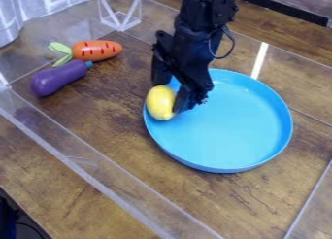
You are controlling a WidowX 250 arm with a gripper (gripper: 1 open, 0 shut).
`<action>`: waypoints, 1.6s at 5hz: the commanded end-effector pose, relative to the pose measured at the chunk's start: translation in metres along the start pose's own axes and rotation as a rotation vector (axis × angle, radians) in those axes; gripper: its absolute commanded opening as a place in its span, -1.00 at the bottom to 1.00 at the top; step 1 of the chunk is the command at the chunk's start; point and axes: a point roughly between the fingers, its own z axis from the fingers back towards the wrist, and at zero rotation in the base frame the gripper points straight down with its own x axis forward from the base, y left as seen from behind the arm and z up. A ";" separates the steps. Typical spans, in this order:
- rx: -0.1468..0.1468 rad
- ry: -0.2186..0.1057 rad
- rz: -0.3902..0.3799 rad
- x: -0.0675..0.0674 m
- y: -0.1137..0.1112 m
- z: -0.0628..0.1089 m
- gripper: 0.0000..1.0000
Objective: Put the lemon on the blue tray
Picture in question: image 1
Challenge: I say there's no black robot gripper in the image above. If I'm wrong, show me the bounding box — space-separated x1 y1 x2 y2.
152 18 235 114

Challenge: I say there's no yellow toy lemon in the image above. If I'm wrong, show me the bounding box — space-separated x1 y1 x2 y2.
146 85 175 120

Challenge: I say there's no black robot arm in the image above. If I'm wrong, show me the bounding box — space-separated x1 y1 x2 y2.
152 0 239 114

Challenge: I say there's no blue round tray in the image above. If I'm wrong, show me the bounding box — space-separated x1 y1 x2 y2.
143 69 294 173

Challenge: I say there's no orange toy carrot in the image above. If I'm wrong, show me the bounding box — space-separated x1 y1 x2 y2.
48 40 123 67

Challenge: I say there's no purple toy eggplant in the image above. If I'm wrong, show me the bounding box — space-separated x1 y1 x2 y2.
30 59 94 97

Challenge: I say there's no black bar in background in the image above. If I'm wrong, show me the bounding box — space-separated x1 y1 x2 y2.
243 0 332 28

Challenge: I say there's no grey white curtain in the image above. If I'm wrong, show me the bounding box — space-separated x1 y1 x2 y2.
0 0 90 48

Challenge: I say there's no clear acrylic enclosure wall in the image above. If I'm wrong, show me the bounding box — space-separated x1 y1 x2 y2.
0 0 332 239

